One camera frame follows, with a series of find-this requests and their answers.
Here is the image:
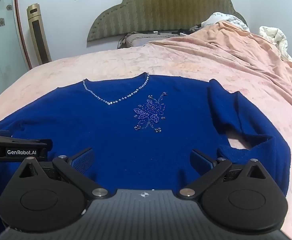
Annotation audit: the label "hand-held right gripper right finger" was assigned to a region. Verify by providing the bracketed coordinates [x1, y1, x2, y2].
[177, 149, 273, 200]

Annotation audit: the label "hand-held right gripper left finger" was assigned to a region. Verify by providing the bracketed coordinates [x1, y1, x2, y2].
[11, 148, 111, 200]

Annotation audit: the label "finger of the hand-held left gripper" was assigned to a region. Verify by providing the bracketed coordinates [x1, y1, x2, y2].
[36, 139, 53, 165]

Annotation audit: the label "blue beaded sweater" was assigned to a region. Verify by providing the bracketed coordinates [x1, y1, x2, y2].
[0, 72, 291, 233]

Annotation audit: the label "dark clothes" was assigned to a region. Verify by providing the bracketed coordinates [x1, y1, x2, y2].
[178, 25, 202, 34]

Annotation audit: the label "bed with pink sheet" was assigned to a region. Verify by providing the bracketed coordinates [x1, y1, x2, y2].
[0, 42, 292, 238]

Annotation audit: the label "gold tower fan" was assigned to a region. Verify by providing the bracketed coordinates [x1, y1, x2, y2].
[27, 4, 52, 65]

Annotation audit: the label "peach blanket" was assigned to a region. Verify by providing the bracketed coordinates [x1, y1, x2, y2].
[143, 21, 292, 120]

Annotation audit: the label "brown pillow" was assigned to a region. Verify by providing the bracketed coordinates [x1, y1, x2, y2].
[118, 31, 184, 49]

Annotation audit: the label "white printed quilt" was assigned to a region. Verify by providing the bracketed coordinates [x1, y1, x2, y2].
[201, 12, 247, 32]

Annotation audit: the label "cream white duvet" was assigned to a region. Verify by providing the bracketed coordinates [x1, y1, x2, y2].
[259, 26, 292, 63]

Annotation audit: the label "olive green padded headboard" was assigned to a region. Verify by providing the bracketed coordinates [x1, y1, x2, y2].
[87, 0, 247, 42]

